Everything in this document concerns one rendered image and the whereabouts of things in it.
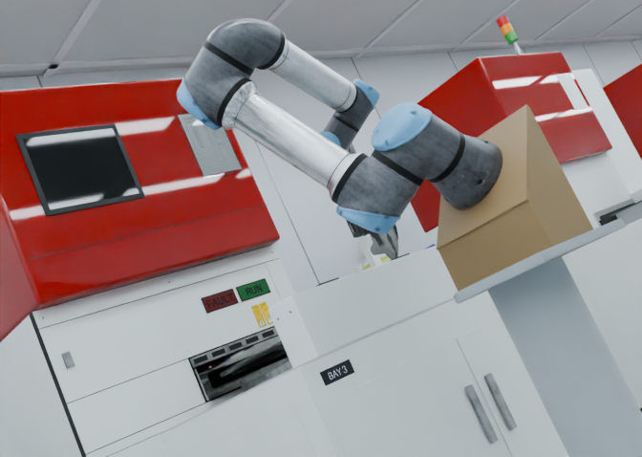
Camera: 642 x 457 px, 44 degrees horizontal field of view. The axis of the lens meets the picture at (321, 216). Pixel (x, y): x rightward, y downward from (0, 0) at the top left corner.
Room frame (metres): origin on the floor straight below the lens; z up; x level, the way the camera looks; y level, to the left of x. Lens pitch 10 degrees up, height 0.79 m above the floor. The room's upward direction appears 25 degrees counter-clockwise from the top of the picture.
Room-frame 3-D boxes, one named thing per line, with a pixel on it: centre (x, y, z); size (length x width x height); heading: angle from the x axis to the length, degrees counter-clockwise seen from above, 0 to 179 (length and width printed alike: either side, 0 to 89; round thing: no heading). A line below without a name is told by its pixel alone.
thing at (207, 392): (2.32, 0.33, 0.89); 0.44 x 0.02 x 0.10; 135
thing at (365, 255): (2.28, -0.08, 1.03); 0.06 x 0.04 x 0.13; 45
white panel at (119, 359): (2.20, 0.47, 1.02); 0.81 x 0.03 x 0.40; 135
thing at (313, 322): (1.88, -0.03, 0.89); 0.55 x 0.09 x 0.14; 135
